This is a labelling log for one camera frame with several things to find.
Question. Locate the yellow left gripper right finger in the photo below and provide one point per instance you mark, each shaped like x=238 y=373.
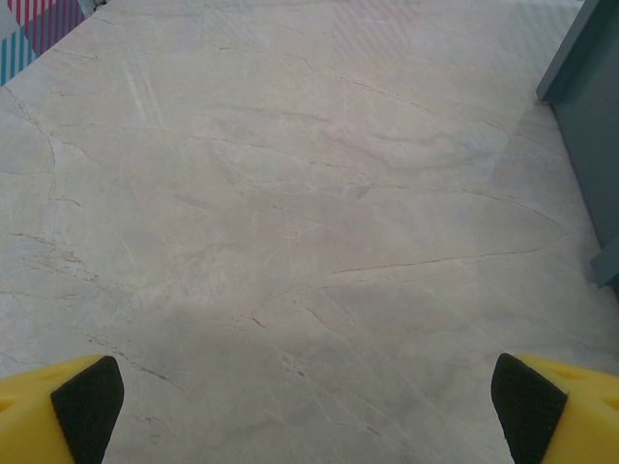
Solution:
x=580 y=420

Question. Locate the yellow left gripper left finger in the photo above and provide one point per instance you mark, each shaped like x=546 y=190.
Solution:
x=34 y=420

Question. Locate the grey plastic bin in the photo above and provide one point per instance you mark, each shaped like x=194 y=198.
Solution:
x=590 y=145

